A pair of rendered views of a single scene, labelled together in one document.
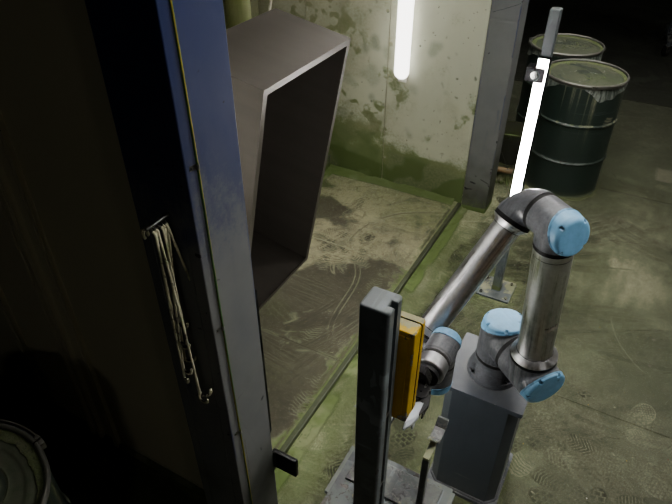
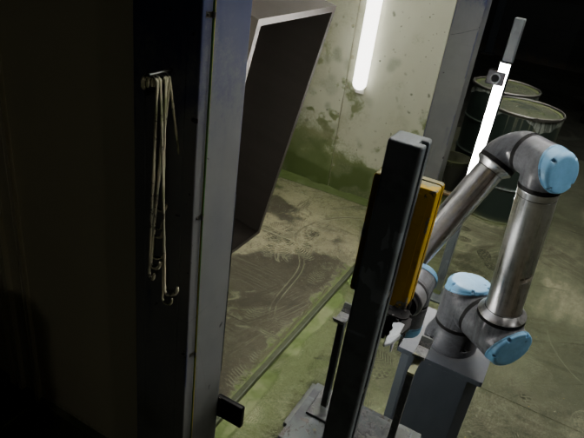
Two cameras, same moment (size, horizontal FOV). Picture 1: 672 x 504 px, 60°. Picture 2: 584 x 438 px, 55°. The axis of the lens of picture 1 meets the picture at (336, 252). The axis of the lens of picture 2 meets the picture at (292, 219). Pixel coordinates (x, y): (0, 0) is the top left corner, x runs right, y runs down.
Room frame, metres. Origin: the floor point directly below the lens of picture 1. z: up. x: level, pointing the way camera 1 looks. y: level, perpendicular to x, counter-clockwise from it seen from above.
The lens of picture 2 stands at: (-0.09, 0.15, 1.93)
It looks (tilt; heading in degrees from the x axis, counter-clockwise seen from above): 28 degrees down; 356
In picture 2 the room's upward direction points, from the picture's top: 8 degrees clockwise
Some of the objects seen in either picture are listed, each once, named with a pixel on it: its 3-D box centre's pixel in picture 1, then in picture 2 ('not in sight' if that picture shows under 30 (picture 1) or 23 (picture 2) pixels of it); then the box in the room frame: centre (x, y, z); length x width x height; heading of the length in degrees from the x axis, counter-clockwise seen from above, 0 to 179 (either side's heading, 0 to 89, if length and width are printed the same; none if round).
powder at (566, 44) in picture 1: (566, 45); (507, 87); (4.69, -1.84, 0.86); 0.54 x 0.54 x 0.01
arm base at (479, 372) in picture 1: (494, 361); (453, 329); (1.50, -0.59, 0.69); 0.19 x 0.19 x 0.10
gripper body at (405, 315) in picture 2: (418, 390); (396, 316); (1.05, -0.23, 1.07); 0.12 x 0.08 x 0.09; 151
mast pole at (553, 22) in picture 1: (521, 171); (473, 173); (2.72, -0.98, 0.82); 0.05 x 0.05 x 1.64; 61
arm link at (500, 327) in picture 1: (502, 337); (465, 301); (1.49, -0.60, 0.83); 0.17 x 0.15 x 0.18; 21
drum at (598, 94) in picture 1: (571, 129); (508, 160); (4.04, -1.77, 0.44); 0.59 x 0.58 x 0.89; 166
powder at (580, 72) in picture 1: (585, 74); (526, 109); (4.05, -1.77, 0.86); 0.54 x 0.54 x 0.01
